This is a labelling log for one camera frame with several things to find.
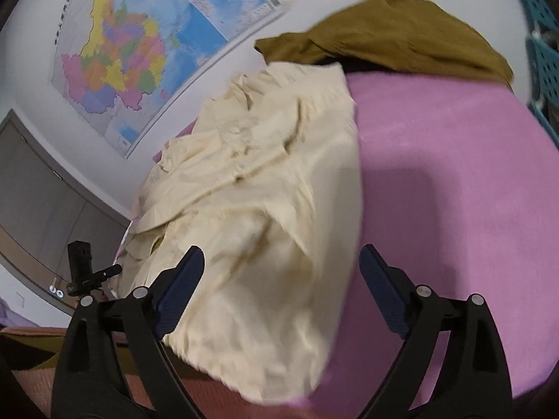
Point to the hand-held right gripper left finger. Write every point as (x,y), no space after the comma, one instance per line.
(179,297)

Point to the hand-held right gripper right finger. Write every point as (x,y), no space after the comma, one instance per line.
(386,292)

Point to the cream yellow garment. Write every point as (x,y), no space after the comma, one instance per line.
(262,227)

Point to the pink flowered blanket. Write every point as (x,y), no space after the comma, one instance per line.
(458,205)

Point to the grey wardrobe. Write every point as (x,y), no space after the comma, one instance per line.
(43,192)

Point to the olive green garment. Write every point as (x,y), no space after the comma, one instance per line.
(393,30)

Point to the black camera on stand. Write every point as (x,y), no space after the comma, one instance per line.
(78,262)

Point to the colourful wall map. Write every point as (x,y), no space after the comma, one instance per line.
(131,52)

